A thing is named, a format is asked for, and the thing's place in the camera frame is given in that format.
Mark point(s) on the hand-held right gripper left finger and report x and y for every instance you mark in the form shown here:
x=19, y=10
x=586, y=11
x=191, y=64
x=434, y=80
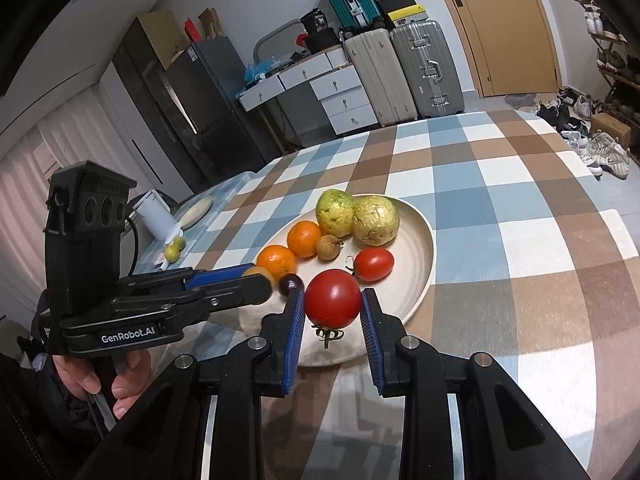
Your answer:
x=292, y=345

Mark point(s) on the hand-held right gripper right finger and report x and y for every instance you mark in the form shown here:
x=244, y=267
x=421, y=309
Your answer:
x=374, y=345

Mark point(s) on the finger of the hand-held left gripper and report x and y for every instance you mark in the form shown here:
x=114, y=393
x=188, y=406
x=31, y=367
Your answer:
x=240, y=292
x=220, y=274

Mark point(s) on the brown longan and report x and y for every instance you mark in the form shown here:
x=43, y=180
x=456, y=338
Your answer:
x=328, y=248
x=260, y=273

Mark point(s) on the orange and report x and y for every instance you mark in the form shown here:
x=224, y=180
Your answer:
x=304, y=239
x=276, y=261

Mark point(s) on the dark purple plum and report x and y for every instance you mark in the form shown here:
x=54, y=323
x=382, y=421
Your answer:
x=290, y=283

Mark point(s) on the red tomato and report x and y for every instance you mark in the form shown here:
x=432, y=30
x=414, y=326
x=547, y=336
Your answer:
x=332, y=300
x=374, y=264

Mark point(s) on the cream round plate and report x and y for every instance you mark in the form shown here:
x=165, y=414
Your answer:
x=400, y=260

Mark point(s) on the person's left forearm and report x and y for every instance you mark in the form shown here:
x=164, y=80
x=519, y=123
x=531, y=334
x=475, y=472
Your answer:
x=35, y=425

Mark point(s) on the person's left hand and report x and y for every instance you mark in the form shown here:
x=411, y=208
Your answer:
x=75, y=372

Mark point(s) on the green lime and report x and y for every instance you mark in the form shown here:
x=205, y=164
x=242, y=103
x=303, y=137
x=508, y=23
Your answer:
x=172, y=252
x=180, y=244

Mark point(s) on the white power bank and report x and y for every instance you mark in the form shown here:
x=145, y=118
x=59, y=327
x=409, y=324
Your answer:
x=160, y=265

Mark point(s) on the small cream plate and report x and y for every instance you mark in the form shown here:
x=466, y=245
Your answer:
x=196, y=212

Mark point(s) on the white curtain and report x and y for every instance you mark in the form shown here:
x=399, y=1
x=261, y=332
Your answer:
x=30, y=170

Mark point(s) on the green guava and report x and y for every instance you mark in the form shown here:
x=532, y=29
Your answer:
x=335, y=215

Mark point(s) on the yellow guava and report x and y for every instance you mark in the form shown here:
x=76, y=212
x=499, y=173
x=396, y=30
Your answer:
x=376, y=221

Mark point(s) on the dark wardrobe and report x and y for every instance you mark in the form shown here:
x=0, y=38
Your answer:
x=145, y=110

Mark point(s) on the grey fridge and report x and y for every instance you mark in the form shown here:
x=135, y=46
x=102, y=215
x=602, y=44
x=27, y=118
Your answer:
x=210, y=105

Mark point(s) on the blue plastic bag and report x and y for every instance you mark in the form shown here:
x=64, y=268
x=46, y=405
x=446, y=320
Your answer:
x=260, y=70

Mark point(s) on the white desk with drawers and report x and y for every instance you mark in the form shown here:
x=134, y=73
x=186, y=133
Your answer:
x=342, y=95

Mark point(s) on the large cardboard box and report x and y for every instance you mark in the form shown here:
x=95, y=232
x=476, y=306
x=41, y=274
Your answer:
x=162, y=37

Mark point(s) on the brown box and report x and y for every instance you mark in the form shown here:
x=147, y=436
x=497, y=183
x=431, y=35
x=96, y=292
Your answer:
x=210, y=22

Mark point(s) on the beige suitcase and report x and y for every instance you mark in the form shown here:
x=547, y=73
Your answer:
x=380, y=77

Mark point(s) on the black bag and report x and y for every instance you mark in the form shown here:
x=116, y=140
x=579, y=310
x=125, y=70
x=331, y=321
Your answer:
x=322, y=41

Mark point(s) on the black printed box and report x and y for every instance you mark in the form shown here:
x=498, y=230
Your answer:
x=315, y=21

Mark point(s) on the silver suitcase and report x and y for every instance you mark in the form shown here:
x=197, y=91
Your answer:
x=427, y=70

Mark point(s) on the pile of sneakers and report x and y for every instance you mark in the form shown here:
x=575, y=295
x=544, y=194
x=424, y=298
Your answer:
x=607, y=155

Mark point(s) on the yellow and black shoe box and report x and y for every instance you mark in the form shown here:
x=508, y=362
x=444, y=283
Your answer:
x=407, y=15

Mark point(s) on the plain black shoe box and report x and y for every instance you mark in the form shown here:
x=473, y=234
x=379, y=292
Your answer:
x=397, y=4

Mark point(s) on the wooden door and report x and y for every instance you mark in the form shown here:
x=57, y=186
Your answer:
x=510, y=35

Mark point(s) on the wooden shoe rack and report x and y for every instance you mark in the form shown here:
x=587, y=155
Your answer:
x=617, y=70

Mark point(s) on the grey arched frame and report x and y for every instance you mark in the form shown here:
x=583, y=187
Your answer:
x=270, y=32

